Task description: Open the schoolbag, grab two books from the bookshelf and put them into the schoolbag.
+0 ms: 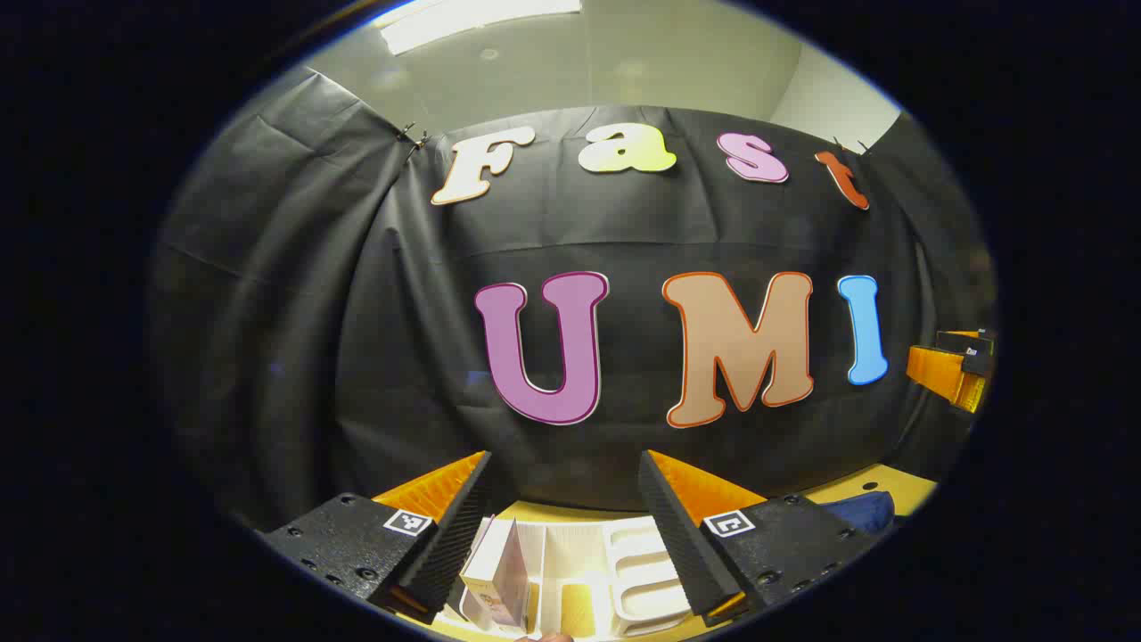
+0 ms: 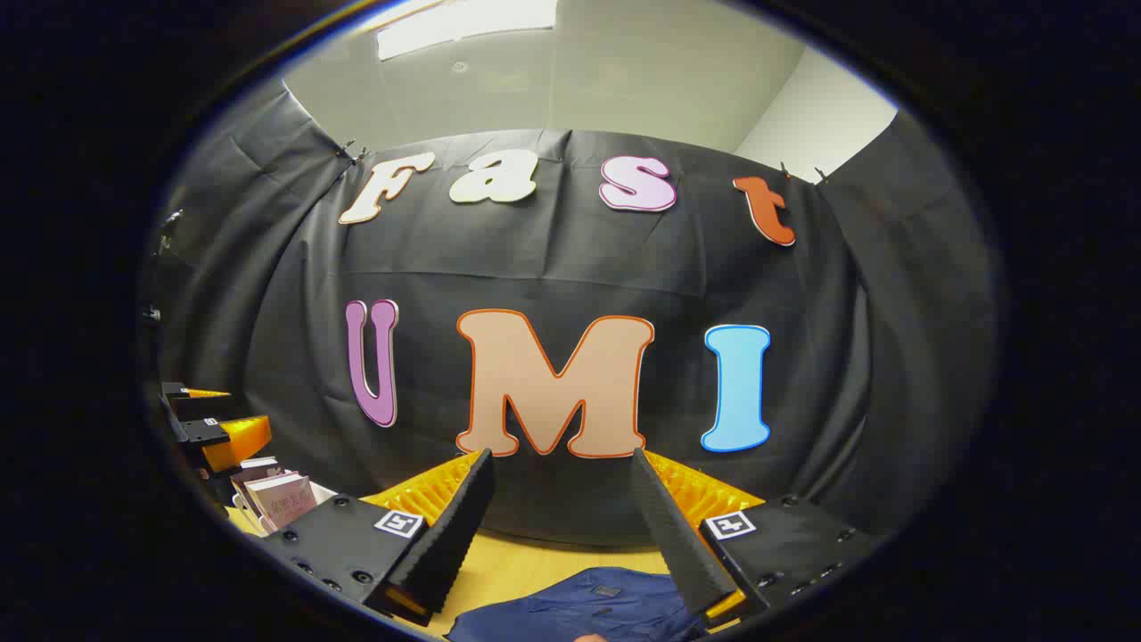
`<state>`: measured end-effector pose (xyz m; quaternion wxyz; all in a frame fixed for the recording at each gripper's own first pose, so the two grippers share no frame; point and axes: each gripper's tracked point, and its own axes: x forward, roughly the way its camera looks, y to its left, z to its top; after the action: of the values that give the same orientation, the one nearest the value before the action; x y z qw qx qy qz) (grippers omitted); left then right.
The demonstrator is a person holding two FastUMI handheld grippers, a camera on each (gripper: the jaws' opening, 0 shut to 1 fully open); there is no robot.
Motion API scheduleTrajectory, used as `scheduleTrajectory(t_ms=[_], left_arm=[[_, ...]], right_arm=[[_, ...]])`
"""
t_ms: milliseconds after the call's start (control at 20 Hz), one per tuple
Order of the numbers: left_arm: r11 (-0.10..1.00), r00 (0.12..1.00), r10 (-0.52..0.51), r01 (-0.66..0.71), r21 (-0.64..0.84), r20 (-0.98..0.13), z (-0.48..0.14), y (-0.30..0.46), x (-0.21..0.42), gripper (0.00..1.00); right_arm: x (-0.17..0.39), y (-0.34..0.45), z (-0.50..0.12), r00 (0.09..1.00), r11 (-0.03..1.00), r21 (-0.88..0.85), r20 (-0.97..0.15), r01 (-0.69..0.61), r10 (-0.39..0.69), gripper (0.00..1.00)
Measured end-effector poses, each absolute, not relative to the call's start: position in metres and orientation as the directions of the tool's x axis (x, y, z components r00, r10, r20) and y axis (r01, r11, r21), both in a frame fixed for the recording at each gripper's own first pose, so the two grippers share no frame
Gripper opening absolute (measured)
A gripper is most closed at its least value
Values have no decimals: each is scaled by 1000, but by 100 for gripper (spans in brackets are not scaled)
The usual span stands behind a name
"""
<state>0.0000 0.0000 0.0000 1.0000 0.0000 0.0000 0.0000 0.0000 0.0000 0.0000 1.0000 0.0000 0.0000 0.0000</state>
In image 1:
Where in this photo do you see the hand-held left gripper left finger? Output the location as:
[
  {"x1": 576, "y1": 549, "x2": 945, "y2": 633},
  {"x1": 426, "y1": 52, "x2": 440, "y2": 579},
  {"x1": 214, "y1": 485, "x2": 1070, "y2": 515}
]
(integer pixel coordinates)
[{"x1": 259, "y1": 450, "x2": 496, "y2": 625}]

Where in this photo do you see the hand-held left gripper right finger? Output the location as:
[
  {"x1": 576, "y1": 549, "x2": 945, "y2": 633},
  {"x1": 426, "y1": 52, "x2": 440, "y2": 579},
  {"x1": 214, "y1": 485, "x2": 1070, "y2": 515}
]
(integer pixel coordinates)
[{"x1": 637, "y1": 449, "x2": 883, "y2": 630}]

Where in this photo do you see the white plastic bookshelf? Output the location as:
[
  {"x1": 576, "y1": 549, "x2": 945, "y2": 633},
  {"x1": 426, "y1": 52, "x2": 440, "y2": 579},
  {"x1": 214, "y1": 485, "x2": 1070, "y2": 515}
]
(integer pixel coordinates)
[{"x1": 459, "y1": 513, "x2": 707, "y2": 639}]

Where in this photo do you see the dark grey book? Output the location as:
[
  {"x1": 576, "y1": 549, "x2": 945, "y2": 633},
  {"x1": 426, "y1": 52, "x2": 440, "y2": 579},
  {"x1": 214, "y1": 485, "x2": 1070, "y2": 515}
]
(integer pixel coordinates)
[{"x1": 459, "y1": 517, "x2": 538, "y2": 630}]

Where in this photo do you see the blue schoolbag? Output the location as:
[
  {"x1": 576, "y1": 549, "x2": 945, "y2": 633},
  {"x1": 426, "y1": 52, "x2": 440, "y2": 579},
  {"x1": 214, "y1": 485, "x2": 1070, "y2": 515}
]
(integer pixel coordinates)
[{"x1": 818, "y1": 490, "x2": 896, "y2": 536}]

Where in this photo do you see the black backdrop cloth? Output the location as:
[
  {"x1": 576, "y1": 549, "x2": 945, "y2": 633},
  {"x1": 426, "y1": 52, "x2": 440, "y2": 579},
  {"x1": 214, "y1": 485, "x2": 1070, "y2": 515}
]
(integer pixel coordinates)
[{"x1": 152, "y1": 67, "x2": 999, "y2": 536}]

